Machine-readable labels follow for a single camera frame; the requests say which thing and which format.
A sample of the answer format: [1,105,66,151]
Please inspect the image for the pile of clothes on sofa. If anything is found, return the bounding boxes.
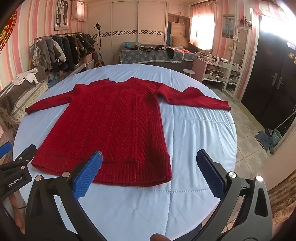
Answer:
[122,42,185,52]

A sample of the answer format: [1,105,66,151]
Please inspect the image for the garment steamer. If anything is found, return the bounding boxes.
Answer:
[94,23,105,67]

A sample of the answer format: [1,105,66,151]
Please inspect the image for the brown woven rug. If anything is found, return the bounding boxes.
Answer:
[266,176,296,223]

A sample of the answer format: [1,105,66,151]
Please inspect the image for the black double door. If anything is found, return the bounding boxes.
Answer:
[240,30,296,137]

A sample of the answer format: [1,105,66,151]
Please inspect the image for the framed wall picture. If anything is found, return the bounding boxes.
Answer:
[54,0,70,31]

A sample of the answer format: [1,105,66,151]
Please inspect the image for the pink cabinet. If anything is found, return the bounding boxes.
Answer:
[192,57,207,81]

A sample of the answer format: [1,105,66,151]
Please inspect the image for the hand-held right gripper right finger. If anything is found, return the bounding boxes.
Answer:
[196,149,273,241]

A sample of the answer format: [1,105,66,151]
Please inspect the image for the light blue bed sheet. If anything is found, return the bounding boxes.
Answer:
[13,64,237,241]

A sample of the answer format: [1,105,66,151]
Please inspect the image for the pink window curtain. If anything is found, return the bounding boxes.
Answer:
[190,2,220,50]

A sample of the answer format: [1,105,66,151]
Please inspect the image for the white cloth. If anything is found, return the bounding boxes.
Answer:
[13,68,38,84]

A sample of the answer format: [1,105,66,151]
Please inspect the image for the sofa with blue patterned cover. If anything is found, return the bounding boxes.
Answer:
[119,43,197,65]

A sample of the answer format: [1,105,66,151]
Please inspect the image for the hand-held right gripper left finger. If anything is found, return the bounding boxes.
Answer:
[25,151,103,241]

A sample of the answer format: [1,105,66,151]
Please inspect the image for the wall poster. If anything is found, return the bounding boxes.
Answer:
[222,14,235,39]

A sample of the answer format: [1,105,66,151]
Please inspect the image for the plastic storage boxes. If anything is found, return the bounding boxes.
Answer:
[83,52,95,70]

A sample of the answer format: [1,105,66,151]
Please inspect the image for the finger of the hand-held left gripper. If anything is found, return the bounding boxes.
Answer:
[10,144,37,171]
[0,142,12,158]

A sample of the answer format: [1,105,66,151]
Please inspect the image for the white round stool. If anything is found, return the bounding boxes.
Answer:
[183,69,196,80]

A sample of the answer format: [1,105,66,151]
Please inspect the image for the white sliding door wardrobe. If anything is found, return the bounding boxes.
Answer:
[88,0,168,66]

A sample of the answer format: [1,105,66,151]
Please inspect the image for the red knit sweater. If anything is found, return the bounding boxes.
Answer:
[25,77,232,187]

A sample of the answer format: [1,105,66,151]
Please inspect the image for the rack of hanging clothes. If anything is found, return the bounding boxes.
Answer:
[30,32,96,73]

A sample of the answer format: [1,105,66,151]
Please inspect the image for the red wall ornament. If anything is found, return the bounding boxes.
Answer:
[0,11,18,52]

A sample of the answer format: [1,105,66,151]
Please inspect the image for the small pink curtain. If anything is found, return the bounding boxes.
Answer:
[70,0,88,22]

